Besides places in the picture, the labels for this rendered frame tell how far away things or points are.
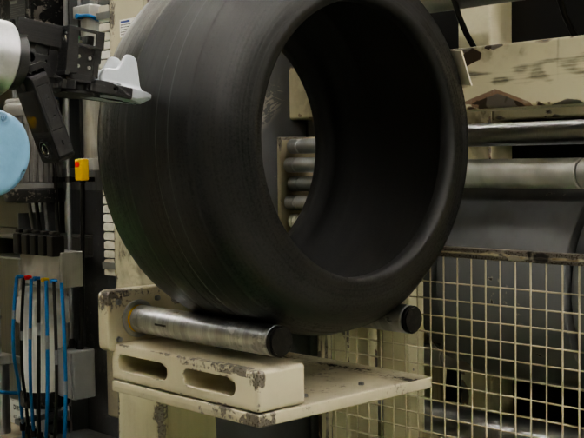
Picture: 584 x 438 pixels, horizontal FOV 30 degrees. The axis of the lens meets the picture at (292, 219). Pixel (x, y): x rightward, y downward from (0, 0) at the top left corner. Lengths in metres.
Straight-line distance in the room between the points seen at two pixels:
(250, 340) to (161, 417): 0.39
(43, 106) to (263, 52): 0.30
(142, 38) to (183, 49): 0.12
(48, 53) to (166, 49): 0.19
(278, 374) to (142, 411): 0.44
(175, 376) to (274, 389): 0.19
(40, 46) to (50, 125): 0.10
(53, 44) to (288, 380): 0.56
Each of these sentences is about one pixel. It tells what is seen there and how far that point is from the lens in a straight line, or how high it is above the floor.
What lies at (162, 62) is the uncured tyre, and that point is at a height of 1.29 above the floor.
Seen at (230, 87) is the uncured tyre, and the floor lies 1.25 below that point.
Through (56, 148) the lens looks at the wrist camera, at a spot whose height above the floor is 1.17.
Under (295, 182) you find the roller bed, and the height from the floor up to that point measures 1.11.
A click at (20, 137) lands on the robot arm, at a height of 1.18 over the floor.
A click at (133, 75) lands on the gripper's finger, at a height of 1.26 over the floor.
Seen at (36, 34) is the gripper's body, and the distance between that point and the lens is 1.38.
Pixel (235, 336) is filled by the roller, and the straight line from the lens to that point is 1.56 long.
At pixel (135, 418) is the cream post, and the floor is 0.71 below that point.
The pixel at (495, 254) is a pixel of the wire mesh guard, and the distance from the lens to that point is 1.84.
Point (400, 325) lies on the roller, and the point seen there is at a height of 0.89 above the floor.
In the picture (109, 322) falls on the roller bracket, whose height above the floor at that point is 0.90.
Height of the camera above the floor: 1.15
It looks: 3 degrees down
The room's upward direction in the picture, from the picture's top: 1 degrees counter-clockwise
